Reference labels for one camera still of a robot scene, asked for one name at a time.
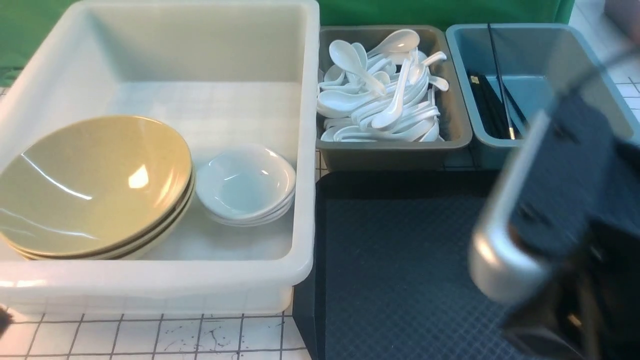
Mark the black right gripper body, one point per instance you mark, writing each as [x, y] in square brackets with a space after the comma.
[589, 310]

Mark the white square sauce dish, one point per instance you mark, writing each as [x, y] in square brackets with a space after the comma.
[245, 182]

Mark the tan noodle bowl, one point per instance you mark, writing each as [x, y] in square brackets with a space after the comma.
[95, 186]

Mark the white ceramic soup spoon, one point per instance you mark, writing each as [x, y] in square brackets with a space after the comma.
[386, 118]

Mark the tan bowl under stack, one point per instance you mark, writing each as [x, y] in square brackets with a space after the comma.
[160, 242]

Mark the upright black chopstick in bin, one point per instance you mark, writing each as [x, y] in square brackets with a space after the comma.
[501, 85]

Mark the bundle black chopsticks in bin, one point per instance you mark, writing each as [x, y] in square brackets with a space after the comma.
[496, 108]

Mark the olive grey spoon bin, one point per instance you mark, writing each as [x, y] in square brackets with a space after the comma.
[434, 122]

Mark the blue grey chopstick bin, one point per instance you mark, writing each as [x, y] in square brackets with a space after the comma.
[539, 62]

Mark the black textured serving tray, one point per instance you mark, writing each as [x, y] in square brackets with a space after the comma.
[390, 279]

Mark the white spoon top of pile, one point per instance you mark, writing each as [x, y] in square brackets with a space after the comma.
[399, 41]

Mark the white spoon of pile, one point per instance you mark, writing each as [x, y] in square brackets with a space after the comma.
[346, 57]
[399, 41]

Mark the white spoon left of pile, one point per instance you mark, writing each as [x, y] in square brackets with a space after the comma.
[346, 57]

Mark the white sauce dish top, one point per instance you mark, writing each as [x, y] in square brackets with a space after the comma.
[276, 213]

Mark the large white plastic tub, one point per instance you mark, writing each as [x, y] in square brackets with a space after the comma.
[221, 72]

